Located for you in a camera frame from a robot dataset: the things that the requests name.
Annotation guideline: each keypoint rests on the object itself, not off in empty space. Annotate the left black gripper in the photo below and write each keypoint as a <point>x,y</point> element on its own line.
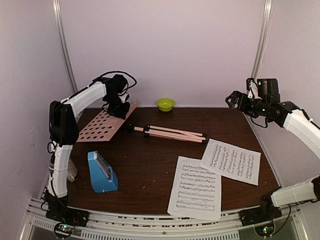
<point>120,113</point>

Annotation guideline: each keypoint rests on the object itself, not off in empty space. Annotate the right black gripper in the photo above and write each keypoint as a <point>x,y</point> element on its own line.
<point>235,95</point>

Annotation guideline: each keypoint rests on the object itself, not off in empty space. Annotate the pink perforated music stand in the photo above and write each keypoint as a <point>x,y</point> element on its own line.
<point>103,127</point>

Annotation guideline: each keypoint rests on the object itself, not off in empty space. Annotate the sheet music page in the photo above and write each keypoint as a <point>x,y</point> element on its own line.
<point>196,192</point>
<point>232,162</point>

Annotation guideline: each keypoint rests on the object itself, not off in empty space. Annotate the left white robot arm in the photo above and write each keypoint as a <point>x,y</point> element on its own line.
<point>110,87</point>

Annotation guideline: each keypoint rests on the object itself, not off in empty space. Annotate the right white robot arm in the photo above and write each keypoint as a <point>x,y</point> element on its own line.
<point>263,99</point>

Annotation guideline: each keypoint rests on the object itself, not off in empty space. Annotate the green plastic bowl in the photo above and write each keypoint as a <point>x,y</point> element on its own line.
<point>165,104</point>

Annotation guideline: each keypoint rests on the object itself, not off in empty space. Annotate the blue metronome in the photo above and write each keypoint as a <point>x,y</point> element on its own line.
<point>102,176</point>

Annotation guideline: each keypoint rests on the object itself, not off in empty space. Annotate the patterned ceramic mug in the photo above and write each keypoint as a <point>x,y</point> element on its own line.
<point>72,171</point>

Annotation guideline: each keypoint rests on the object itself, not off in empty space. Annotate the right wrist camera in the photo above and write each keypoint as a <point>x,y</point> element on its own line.
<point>252,89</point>

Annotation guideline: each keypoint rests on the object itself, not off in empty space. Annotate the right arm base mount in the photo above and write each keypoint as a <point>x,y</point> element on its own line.
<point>263,216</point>

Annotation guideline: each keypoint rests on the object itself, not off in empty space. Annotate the aluminium front rail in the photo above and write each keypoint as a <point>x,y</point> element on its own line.
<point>103,225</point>

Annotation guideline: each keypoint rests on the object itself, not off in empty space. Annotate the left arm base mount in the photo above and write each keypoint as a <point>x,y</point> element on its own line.
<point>67,218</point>

